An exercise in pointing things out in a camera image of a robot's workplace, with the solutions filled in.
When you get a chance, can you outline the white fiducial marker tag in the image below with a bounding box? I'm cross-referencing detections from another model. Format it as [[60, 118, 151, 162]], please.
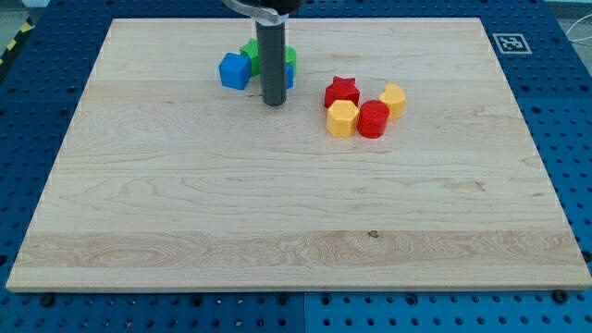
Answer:
[[493, 32, 532, 55]]

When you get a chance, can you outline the red cylinder block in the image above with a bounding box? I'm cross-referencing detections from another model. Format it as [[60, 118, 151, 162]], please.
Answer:
[[357, 100, 389, 139]]

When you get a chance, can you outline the small blue block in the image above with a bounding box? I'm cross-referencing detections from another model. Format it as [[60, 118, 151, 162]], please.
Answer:
[[286, 64, 294, 89]]

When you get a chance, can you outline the white cable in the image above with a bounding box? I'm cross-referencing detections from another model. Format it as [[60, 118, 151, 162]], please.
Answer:
[[564, 12, 592, 44]]

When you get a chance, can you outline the red star block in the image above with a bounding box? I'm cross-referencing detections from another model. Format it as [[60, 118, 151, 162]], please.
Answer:
[[324, 76, 361, 108]]

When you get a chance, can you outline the yellow hexagon block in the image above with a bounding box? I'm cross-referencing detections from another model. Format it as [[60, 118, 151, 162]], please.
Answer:
[[327, 100, 359, 138]]

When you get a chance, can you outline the wooden board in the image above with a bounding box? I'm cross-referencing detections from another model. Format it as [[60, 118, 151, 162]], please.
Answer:
[[6, 18, 591, 293]]

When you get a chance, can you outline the blue cube block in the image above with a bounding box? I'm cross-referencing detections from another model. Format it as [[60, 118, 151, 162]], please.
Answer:
[[218, 53, 252, 90]]

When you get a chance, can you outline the robot arm end black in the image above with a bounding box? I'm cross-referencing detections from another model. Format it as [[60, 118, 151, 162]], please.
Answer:
[[221, 0, 304, 26]]

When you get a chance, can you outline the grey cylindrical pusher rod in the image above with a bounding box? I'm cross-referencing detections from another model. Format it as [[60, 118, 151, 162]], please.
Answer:
[[255, 20, 287, 106]]

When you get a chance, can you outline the green star block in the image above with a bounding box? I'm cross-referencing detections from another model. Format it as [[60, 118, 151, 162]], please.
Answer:
[[240, 38, 260, 77]]

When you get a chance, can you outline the yellow heart block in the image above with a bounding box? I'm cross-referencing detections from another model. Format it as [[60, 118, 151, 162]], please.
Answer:
[[378, 83, 407, 120]]

